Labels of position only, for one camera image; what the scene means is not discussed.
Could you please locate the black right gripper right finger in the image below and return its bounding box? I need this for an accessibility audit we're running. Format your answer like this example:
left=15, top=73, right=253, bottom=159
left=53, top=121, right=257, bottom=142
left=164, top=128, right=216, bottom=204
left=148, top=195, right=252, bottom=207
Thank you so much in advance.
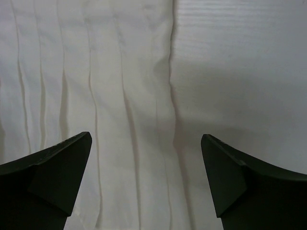
left=201, top=134, right=307, bottom=230

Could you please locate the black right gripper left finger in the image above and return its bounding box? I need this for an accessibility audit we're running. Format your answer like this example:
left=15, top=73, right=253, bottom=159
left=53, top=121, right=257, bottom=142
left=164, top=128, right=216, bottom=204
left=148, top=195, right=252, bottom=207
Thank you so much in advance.
left=0, top=132, right=92, bottom=230

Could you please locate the white pleated skirt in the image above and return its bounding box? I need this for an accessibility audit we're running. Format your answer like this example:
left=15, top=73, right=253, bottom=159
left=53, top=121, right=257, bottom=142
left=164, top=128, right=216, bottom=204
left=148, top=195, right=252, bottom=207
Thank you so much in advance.
left=0, top=0, right=197, bottom=230

